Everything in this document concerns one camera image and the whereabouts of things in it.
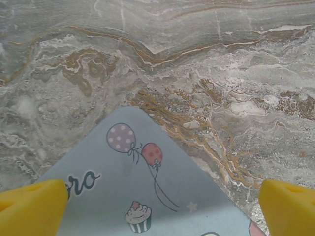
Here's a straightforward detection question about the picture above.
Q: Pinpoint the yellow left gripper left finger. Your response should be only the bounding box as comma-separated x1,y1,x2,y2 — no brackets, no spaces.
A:
0,179,69,236

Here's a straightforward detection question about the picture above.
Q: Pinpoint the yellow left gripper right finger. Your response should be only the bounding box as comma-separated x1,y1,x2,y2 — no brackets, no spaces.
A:
258,179,315,236

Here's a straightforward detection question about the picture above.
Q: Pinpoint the light blue cartoon tin box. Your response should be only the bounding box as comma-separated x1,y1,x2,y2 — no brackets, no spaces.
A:
34,106,270,236

